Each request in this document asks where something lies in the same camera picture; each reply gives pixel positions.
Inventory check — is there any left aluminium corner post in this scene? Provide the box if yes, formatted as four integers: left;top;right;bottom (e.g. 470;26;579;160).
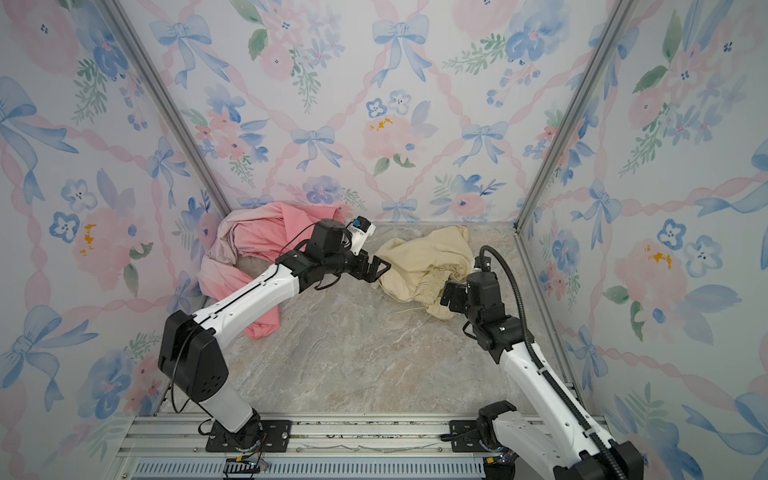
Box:
95;0;232;215

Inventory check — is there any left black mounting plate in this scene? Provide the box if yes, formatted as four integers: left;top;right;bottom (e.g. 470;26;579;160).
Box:
205;419;293;454

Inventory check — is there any right aluminium corner post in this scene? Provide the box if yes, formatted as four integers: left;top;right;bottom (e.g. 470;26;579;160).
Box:
514;0;636;234

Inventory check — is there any beige cloth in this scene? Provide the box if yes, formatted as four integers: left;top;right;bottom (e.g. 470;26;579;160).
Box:
376;226;474;320

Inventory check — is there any black mounting plate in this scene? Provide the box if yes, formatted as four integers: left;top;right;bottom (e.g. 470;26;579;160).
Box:
441;419;499;453
205;419;293;454

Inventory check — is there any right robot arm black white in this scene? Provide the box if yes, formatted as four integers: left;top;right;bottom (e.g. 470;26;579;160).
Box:
440;271;644;479

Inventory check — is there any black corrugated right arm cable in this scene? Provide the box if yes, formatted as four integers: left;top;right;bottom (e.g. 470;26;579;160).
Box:
478;244;628;480

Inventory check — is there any aluminium corner post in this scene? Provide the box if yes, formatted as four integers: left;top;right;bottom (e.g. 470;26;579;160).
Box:
514;0;636;234
95;0;232;215

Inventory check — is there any pink cloth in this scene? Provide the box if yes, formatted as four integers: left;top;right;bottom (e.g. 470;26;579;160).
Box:
197;202;352;341

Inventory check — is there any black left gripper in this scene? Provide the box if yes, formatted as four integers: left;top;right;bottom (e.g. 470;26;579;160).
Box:
326;245;393;283

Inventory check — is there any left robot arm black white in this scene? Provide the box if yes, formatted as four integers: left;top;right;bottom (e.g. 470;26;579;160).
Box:
158;217;391;452

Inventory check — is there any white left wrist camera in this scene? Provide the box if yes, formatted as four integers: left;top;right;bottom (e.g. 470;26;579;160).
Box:
347;216;376;255

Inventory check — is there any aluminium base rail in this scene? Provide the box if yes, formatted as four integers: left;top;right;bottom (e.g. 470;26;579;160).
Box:
113;412;628;480

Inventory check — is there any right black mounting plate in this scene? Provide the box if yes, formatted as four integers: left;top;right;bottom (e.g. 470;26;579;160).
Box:
441;419;499;453

